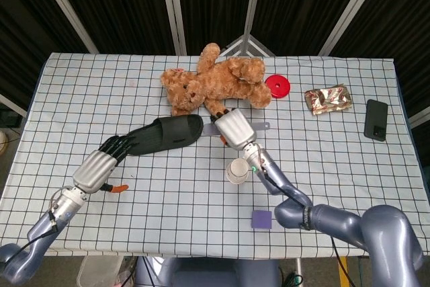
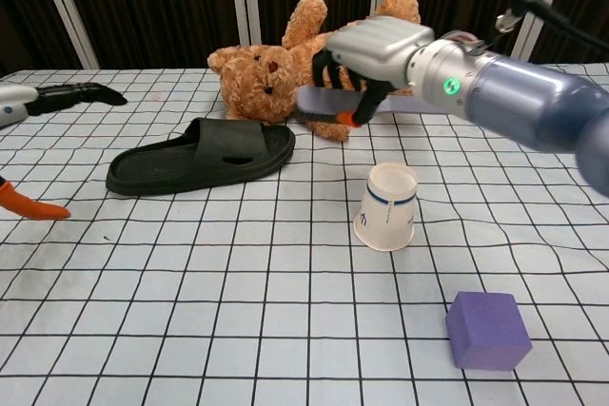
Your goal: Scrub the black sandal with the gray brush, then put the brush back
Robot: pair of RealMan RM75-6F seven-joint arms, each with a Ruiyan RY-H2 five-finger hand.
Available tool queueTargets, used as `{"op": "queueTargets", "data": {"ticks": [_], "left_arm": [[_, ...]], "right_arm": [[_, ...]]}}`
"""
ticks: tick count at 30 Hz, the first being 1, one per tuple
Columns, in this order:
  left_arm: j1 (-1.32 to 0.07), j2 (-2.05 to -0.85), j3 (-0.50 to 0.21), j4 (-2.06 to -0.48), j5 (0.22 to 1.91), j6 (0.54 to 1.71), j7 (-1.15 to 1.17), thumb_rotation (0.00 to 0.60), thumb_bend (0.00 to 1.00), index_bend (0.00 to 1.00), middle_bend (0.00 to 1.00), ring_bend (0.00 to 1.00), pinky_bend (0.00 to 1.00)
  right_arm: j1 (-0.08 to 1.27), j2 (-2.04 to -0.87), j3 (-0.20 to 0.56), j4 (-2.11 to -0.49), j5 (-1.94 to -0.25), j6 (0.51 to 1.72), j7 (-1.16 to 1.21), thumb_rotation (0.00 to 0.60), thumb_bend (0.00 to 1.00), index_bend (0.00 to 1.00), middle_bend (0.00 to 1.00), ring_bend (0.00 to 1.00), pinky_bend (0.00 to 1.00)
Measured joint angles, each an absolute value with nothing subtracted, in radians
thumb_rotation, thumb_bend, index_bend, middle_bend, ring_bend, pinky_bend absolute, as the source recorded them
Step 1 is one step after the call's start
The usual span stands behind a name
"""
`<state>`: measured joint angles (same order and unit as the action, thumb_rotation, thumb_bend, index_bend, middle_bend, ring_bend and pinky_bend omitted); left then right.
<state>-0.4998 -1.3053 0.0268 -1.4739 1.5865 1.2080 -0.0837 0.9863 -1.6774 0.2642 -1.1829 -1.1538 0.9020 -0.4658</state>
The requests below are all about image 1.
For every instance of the white black checkered tablecloth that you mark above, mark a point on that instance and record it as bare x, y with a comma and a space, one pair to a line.
168, 206

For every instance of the gold foil snack wrapper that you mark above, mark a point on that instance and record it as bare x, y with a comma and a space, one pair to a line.
327, 100

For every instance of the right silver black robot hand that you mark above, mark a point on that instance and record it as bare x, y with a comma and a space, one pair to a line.
235, 129

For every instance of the red plastic disc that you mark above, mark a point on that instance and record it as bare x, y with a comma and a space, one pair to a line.
285, 88

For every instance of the grey-blue robot torso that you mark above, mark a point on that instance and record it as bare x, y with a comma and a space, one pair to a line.
208, 273

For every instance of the black rubber slipper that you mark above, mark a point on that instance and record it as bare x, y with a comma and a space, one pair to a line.
168, 132

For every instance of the black smartphone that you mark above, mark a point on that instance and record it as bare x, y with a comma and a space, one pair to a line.
376, 120

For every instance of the clear plastic container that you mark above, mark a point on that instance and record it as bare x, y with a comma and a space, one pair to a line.
100, 272

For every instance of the white screen frame post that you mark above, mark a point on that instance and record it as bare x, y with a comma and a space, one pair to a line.
173, 8
67, 8
349, 8
250, 8

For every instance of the brown plush teddy bear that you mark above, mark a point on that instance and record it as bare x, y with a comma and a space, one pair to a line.
218, 82

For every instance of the white paper cup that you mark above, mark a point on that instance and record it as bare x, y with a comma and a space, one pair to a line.
236, 171

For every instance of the purple foam cube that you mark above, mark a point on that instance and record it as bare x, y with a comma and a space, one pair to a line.
262, 219

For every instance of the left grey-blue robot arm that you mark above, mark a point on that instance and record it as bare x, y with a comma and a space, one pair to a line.
40, 230

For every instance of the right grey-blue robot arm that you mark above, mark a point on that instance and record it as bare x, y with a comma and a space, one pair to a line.
336, 223

